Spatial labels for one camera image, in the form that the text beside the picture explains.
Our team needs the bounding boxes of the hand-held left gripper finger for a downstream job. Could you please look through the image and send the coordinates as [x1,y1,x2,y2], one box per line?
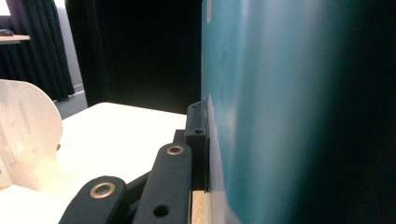
[183,100,210,192]

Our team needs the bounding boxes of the colourful picture book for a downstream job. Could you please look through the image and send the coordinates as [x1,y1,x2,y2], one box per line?
[200,0,396,224]

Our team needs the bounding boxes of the translucent white book rack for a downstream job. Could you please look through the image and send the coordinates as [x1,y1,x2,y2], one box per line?
[0,78,64,192]

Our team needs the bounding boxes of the black partition panel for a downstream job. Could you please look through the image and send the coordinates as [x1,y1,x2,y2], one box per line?
[64,0,204,116]

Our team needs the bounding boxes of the dark curtain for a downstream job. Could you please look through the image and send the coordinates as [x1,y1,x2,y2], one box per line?
[0,0,76,102]

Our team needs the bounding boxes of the wooden side desk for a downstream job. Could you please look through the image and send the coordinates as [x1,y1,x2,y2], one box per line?
[0,34,32,46]

